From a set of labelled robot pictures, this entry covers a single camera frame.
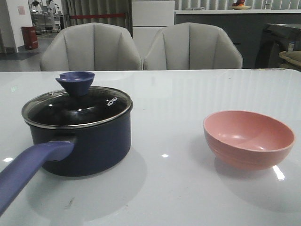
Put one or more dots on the dark blue saucepan purple handle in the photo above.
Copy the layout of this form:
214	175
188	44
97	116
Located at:
67	152

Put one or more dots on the right grey armchair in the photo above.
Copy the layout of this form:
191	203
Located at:
192	46

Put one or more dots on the red bin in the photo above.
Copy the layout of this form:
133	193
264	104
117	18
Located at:
29	37

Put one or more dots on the red barrier belt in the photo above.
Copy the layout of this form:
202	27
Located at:
122	15

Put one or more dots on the beige cushion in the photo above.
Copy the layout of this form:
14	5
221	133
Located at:
290	60

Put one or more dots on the left grey armchair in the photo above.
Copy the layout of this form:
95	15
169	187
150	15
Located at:
92	47

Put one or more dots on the white refrigerator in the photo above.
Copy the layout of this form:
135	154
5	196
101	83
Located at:
149	16

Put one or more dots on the glass lid purple knob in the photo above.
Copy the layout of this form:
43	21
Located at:
77	105

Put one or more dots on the pink bowl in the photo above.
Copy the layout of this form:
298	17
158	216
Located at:
248	140

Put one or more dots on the dark washing machine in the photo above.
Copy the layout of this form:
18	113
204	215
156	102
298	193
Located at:
277	38

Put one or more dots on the dark grey kitchen counter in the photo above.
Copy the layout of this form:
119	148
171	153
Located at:
244	27

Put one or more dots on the grey armchair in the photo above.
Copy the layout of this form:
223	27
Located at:
192	46
92	47

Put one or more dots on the fruit plate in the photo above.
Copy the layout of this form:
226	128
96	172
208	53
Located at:
240	5

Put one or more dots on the grey curtain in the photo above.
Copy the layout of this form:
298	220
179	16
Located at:
98	7

